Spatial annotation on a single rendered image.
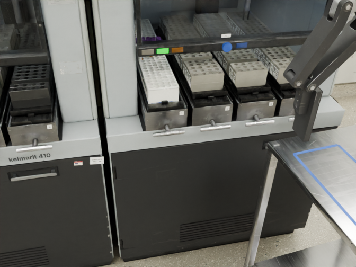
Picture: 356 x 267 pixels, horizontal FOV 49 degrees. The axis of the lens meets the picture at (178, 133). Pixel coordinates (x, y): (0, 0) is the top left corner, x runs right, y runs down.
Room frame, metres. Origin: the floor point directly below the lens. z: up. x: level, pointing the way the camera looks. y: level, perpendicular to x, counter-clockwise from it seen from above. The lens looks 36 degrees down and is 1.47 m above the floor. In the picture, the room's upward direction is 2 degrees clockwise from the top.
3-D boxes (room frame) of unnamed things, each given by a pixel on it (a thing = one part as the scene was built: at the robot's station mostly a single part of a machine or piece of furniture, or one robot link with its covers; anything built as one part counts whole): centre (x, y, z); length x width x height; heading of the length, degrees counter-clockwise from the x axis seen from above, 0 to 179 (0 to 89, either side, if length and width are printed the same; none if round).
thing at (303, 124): (0.38, -0.15, 1.22); 0.03 x 0.01 x 0.07; 14
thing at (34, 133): (1.23, 0.50, 0.78); 0.73 x 0.14 x 0.09; 14
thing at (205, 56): (1.27, -0.06, 0.85); 0.12 x 0.02 x 0.06; 104
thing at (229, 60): (1.26, -0.22, 0.85); 0.12 x 0.02 x 0.06; 103
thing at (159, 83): (1.20, 0.08, 0.83); 0.30 x 0.10 x 0.06; 14
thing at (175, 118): (1.33, 0.11, 0.78); 0.73 x 0.14 x 0.09; 14
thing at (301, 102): (0.38, -0.13, 1.25); 0.03 x 0.01 x 0.05; 104
